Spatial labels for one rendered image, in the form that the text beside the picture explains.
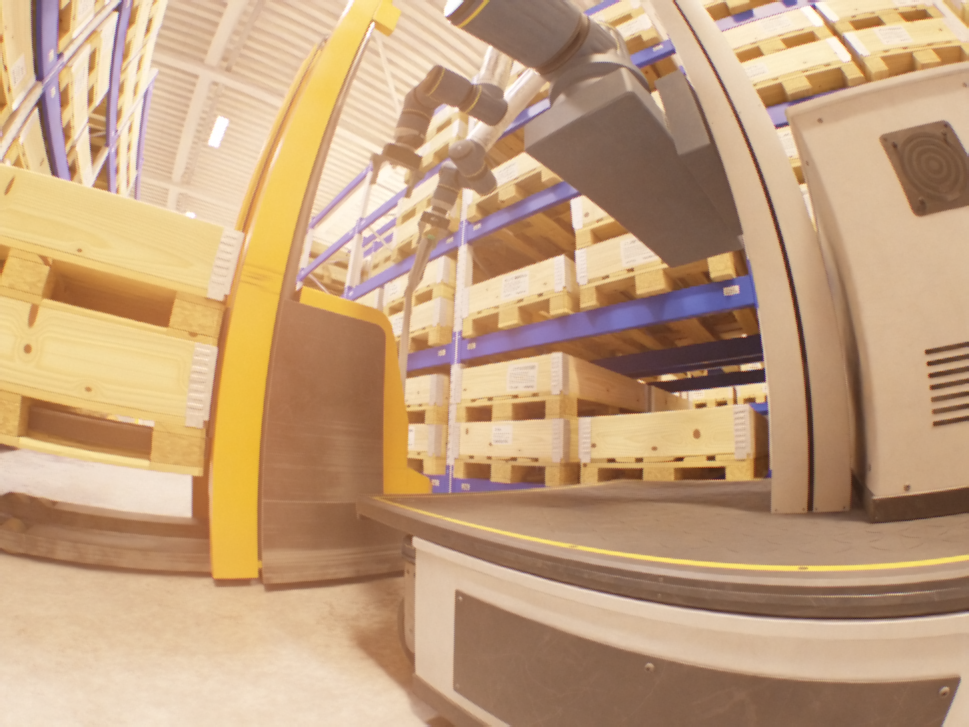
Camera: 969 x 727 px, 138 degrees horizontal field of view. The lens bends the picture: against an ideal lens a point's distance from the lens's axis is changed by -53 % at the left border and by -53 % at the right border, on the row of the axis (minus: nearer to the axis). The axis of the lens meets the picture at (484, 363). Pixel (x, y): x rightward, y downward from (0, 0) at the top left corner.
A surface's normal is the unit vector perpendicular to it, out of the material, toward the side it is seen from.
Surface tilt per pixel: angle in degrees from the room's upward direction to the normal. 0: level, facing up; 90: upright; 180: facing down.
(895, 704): 90
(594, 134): 180
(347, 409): 90
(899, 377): 90
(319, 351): 90
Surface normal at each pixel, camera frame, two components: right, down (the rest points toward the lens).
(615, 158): -0.04, 0.98
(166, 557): 0.72, -0.13
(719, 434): -0.70, -0.18
